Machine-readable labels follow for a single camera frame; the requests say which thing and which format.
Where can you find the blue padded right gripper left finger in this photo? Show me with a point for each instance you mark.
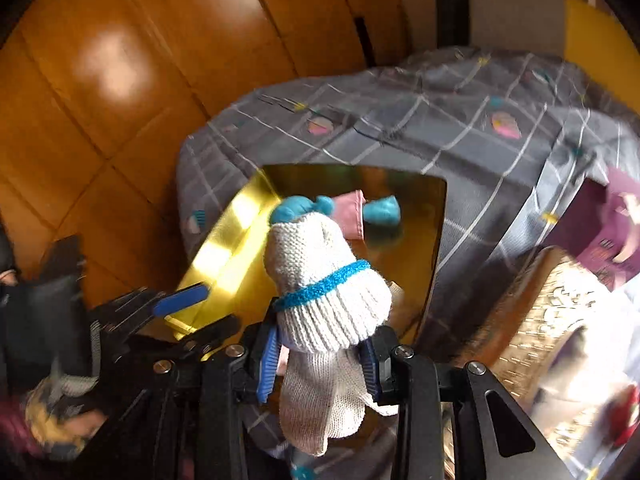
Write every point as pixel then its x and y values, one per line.
pixel 268 366

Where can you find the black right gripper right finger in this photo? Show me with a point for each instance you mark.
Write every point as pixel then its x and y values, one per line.
pixel 369 364

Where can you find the white knitted glove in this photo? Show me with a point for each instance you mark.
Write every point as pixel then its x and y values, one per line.
pixel 329 301

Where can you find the gold open box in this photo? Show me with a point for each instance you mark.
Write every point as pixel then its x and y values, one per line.
pixel 243 259

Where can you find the blue and pink sock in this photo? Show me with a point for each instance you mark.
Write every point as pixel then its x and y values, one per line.
pixel 351 211

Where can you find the purple cardboard box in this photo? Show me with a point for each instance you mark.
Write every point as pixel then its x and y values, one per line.
pixel 600 229

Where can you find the wooden wardrobe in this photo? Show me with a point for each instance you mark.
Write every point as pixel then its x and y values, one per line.
pixel 98 95

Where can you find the grey yellow blue headboard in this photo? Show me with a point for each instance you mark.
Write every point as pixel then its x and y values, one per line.
pixel 569 29

